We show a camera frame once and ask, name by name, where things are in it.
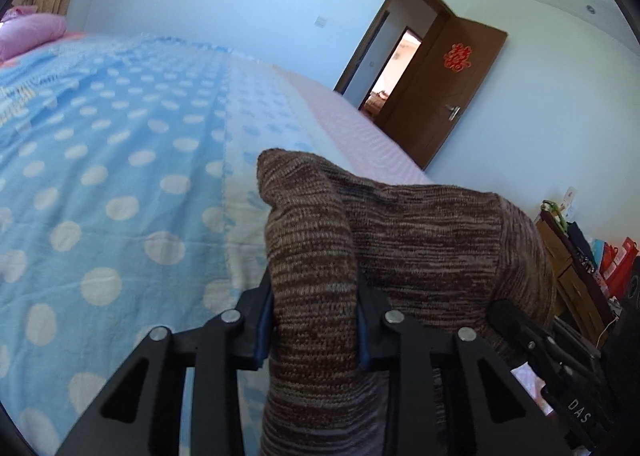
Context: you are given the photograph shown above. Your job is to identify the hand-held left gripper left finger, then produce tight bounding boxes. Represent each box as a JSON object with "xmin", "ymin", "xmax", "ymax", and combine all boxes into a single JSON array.
[{"xmin": 55, "ymin": 281, "xmax": 274, "ymax": 456}]

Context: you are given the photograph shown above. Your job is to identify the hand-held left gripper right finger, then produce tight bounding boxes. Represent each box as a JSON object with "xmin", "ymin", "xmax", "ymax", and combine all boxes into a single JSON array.
[{"xmin": 356, "ymin": 281, "xmax": 571, "ymax": 456}]

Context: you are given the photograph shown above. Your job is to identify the green item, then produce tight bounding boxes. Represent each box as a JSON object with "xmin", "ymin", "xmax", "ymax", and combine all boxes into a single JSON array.
[{"xmin": 542, "ymin": 200, "xmax": 571, "ymax": 233}]

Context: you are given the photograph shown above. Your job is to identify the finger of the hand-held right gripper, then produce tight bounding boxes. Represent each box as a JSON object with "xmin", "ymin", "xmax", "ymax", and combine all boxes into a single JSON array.
[{"xmin": 487, "ymin": 300, "xmax": 557, "ymax": 363}]

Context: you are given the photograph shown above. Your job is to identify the brown knit sweater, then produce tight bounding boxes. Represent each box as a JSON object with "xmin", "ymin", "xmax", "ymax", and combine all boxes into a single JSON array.
[{"xmin": 256, "ymin": 148, "xmax": 558, "ymax": 456}]

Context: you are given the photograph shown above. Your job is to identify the folded pink quilt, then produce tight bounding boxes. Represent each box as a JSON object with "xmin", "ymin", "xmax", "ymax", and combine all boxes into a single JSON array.
[{"xmin": 0, "ymin": 6, "xmax": 68, "ymax": 62}]

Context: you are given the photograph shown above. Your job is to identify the brown door frame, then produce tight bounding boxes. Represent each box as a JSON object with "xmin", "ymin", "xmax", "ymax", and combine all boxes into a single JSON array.
[{"xmin": 333, "ymin": 0, "xmax": 457, "ymax": 109}]

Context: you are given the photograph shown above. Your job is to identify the red paper door decoration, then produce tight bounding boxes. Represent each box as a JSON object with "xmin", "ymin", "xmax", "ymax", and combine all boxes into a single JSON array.
[{"xmin": 444, "ymin": 42, "xmax": 472, "ymax": 72}]

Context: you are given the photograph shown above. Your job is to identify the red bag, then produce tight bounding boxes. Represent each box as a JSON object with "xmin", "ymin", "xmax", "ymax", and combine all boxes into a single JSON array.
[{"xmin": 602, "ymin": 236, "xmax": 639, "ymax": 302}]

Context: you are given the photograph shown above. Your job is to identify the brown wooden door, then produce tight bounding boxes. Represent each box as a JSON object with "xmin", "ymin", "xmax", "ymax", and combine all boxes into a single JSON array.
[{"xmin": 375, "ymin": 16, "xmax": 509, "ymax": 171}]

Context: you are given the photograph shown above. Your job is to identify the dark blue bag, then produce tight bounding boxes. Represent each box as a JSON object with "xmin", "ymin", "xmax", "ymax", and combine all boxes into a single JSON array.
[{"xmin": 566, "ymin": 221, "xmax": 597, "ymax": 258}]

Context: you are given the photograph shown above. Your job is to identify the wooden cabinet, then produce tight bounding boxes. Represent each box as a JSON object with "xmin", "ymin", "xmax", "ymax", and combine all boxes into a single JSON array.
[{"xmin": 535, "ymin": 216, "xmax": 608, "ymax": 348}]

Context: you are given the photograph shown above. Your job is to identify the blue polka dot blanket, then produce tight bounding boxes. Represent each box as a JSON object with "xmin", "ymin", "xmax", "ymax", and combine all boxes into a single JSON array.
[{"xmin": 0, "ymin": 33, "xmax": 321, "ymax": 456}]

